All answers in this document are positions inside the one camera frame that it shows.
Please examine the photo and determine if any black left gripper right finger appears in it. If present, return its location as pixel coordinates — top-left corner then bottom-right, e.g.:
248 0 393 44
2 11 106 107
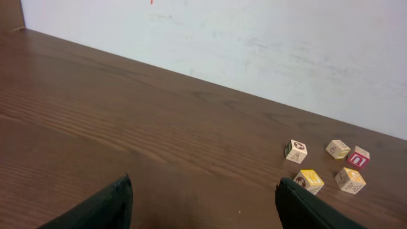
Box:
275 177 362 229

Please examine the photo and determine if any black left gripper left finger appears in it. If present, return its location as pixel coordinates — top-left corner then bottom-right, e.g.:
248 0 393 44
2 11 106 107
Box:
40 175 133 229

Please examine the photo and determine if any yellow letter W block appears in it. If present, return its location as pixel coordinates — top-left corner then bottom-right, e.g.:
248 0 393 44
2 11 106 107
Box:
293 169 324 195

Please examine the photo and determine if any white block soccer ball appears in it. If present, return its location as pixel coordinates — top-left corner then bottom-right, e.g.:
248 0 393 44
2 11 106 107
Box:
284 139 308 164

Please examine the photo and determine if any yellow letter G block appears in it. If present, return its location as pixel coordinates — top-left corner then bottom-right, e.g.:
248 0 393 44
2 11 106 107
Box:
335 167 366 195

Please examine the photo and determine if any wooden block yellow trim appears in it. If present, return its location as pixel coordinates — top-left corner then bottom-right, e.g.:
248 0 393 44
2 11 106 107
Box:
326 140 350 159

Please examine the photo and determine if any wooden block red letter side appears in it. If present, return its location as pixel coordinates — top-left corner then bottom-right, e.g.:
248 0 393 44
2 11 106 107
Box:
347 146 370 169

